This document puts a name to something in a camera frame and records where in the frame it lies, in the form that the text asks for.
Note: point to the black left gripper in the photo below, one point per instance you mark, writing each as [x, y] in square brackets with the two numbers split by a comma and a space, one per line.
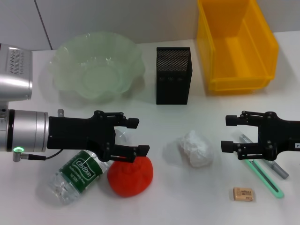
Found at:
[70, 133]

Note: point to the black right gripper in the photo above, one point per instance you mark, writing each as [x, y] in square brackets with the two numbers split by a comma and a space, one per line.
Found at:
[283, 136]

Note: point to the red-orange toy orange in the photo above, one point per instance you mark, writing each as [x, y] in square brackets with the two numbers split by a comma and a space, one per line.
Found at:
[131, 178]

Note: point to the clear green-label water bottle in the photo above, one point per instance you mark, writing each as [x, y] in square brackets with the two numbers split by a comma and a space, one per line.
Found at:
[77, 173]

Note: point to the white paper ball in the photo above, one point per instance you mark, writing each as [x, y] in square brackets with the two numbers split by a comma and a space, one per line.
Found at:
[197, 147]

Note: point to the grey marker pen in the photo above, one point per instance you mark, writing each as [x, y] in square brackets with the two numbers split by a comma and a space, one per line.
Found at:
[280, 171]

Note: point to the green utility knife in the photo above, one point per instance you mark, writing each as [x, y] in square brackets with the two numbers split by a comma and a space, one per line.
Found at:
[269, 182]

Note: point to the beige eraser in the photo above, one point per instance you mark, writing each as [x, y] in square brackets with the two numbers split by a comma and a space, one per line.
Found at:
[243, 194]

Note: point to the pale green glass fruit bowl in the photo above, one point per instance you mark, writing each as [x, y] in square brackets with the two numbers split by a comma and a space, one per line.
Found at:
[93, 77]

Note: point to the black mesh pen holder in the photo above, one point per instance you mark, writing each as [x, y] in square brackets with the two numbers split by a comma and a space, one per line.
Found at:
[173, 77]

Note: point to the yellow plastic bin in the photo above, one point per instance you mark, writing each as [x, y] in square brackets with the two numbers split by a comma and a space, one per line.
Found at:
[236, 47]

